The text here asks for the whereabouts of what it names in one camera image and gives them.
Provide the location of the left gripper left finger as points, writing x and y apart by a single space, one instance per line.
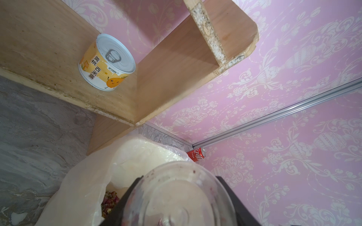
115 218

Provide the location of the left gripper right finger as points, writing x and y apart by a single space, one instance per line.
243 216

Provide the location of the clear jar flower tea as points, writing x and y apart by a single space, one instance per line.
179 194

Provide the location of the dried flower tea in bin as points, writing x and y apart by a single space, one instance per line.
110 200

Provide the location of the clear plastic bin liner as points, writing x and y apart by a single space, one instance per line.
78 200

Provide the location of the cream trash bin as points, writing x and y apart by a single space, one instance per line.
136 156

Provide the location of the red cola can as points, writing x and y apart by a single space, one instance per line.
196 154

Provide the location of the yellow white can on shelf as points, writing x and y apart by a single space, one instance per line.
106 63

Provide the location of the wooden two-tier shelf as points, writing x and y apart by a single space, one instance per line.
47 46

